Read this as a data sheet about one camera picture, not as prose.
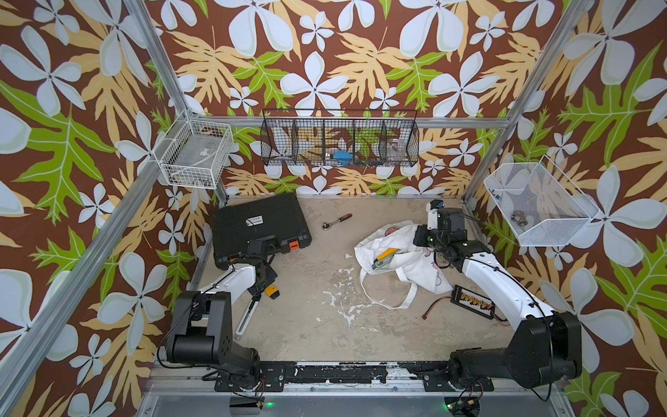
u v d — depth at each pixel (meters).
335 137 0.96
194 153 0.85
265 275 0.76
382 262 0.96
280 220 1.02
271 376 0.74
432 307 0.88
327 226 1.08
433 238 0.72
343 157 0.96
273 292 0.88
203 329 0.44
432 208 0.76
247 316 0.85
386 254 0.98
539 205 0.80
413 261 0.90
